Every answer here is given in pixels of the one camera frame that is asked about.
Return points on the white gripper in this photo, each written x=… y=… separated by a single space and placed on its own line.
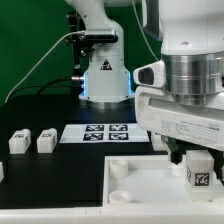
x=203 y=125

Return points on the white square table top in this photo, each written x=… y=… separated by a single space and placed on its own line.
x=148 y=179

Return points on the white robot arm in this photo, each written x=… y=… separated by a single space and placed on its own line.
x=181 y=96

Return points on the white obstacle fence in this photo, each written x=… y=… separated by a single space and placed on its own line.
x=121 y=210

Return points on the white marker sheet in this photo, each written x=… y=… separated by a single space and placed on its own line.
x=103 y=133

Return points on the white part left edge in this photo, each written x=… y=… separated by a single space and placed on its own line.
x=1 y=172

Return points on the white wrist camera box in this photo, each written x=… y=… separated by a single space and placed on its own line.
x=152 y=75

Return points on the black camera stand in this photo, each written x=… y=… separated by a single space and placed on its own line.
x=81 y=47

